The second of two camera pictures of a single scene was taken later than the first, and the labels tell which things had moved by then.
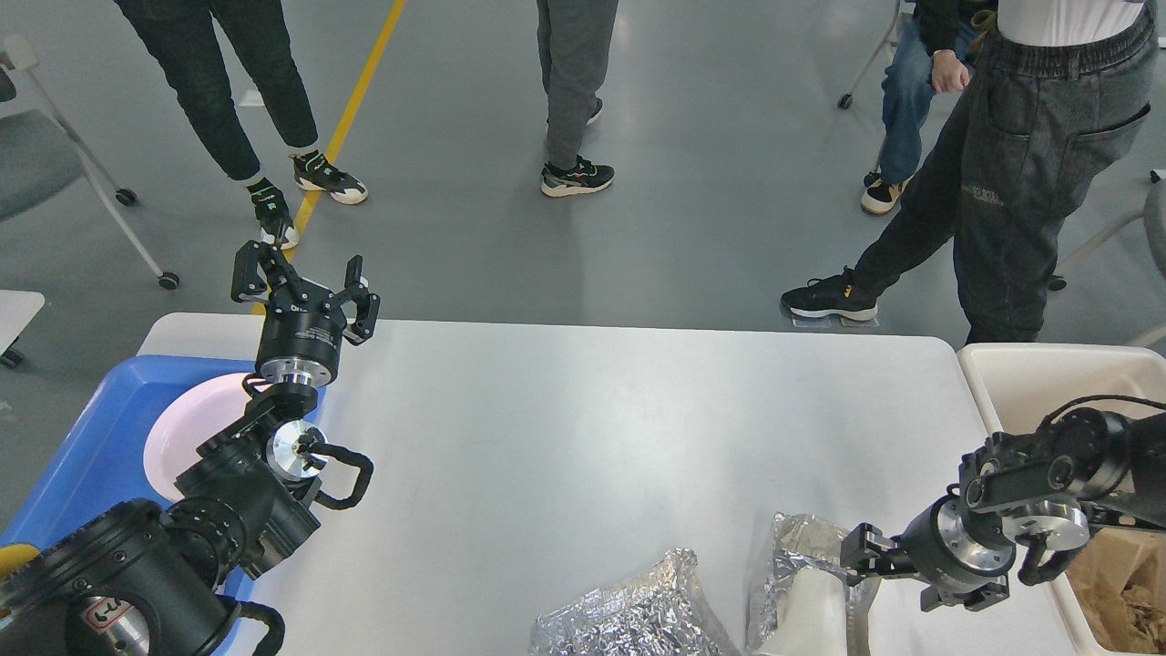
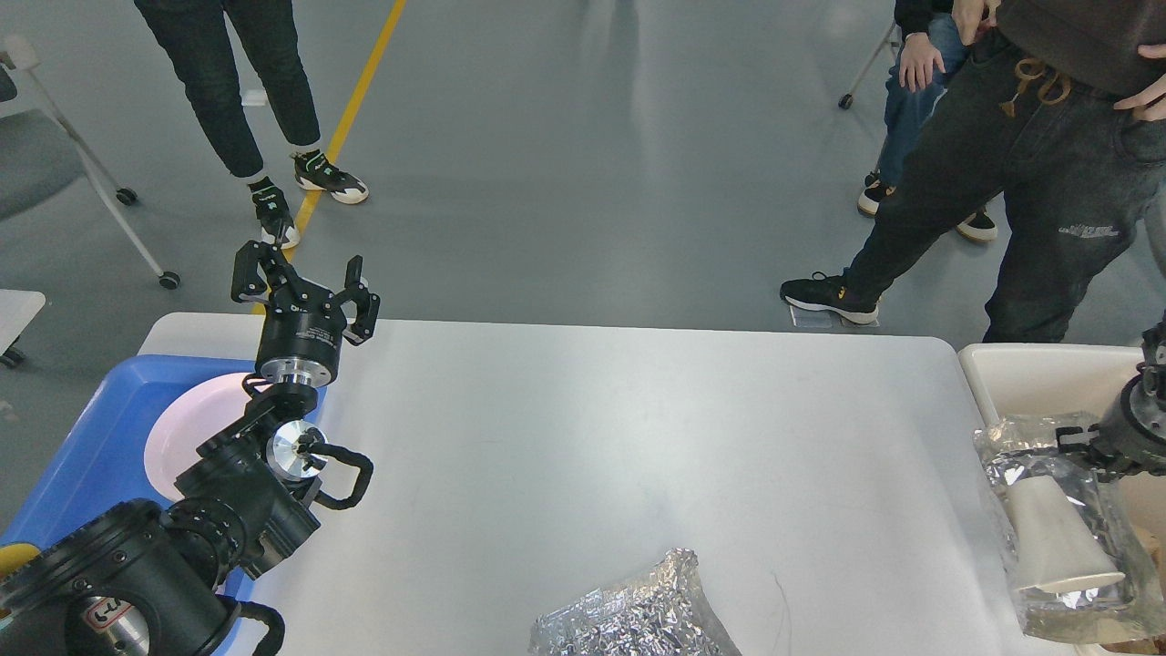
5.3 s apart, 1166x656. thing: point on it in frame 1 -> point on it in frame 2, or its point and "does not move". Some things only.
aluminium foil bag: (655, 613) does not move
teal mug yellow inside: (15, 557) does not move
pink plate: (187, 417) does not move
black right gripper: (938, 544) -> (1133, 435)
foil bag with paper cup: (803, 608) -> (1082, 568)
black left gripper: (301, 343) does not move
